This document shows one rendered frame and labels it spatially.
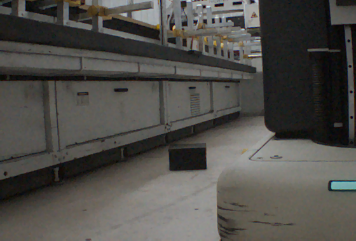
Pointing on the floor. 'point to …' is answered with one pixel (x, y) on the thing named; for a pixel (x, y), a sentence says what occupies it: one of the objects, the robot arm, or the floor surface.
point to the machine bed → (98, 112)
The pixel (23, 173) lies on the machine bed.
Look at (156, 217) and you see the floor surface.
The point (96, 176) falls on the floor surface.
